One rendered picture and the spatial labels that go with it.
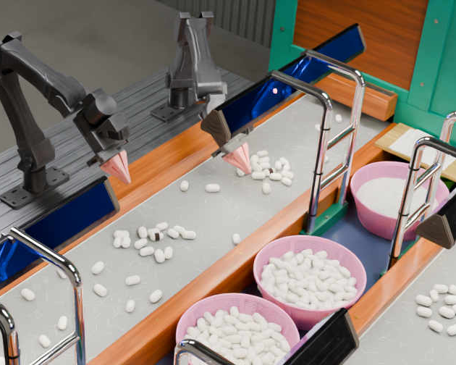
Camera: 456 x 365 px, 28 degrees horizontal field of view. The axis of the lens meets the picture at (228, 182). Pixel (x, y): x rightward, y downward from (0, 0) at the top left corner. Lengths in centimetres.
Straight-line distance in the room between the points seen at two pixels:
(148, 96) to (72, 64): 160
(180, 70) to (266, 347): 103
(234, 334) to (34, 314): 44
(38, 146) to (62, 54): 221
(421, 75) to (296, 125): 39
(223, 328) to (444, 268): 60
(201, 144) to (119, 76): 191
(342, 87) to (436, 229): 98
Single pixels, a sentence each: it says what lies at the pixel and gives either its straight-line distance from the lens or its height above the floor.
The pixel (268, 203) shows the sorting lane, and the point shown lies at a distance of 239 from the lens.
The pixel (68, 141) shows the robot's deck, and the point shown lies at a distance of 272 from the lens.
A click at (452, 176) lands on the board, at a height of 78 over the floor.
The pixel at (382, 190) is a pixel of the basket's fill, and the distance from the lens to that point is 251.
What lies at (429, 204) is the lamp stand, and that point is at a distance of 230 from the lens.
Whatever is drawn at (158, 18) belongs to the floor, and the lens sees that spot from 498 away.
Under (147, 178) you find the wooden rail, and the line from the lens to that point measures 240.
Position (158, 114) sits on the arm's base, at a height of 68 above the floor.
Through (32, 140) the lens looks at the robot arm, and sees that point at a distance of 242.
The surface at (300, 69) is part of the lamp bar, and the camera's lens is 228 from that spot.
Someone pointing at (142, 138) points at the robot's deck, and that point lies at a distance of 274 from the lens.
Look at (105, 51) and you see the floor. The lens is 463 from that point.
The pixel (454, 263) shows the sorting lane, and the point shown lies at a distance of 232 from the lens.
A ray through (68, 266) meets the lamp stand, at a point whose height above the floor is 112.
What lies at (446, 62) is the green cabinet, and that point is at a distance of 262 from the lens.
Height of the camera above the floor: 217
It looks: 36 degrees down
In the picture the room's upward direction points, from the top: 5 degrees clockwise
